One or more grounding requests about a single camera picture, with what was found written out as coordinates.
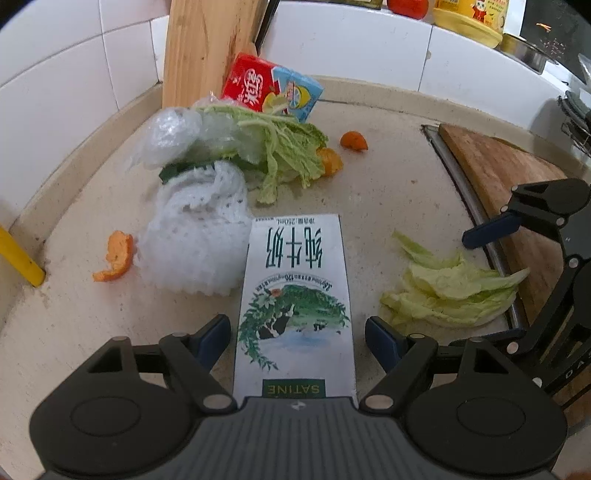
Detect white green milk carton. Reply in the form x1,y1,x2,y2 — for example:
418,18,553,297
233,213,358,401

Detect dark green vegetable scrap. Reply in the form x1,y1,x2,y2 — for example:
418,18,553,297
158,161,186,184

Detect metal dish rack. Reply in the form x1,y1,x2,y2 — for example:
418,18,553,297
556,89,591,168

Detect orange peel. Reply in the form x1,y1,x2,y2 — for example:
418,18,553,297
340,131,369,152
318,147,344,178
92,230,135,283

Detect wooden knife block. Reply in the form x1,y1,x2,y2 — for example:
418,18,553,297
162,0,269,110

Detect yellow bottle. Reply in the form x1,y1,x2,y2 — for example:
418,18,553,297
431,0,509,49

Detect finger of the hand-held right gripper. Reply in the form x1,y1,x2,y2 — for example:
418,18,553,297
450,256,583,358
463,179,591,271

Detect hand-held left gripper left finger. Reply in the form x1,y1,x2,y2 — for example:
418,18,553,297
85,315,237,414

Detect metal pot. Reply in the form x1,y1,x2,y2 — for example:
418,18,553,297
501,32,560,75

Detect red blue drink carton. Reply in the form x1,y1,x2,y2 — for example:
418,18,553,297
220,52,324,123

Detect red tomato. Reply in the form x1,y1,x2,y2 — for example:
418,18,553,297
386,0,430,20

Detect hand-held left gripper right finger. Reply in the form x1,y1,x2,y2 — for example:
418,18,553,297
359,316,509,414

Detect wooden cutting board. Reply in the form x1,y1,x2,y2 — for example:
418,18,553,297
438,123,591,428

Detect white foam fruit net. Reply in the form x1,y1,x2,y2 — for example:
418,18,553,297
137,161,253,297

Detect yellow pipe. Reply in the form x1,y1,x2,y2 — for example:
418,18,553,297
0,225,46,288

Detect clear plastic wrap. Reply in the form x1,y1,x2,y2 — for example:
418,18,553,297
126,93,241,171

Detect napa cabbage leaf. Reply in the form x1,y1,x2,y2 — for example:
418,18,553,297
379,229,532,329

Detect napa cabbage leaves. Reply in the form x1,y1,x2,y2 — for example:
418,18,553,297
194,104,329,205

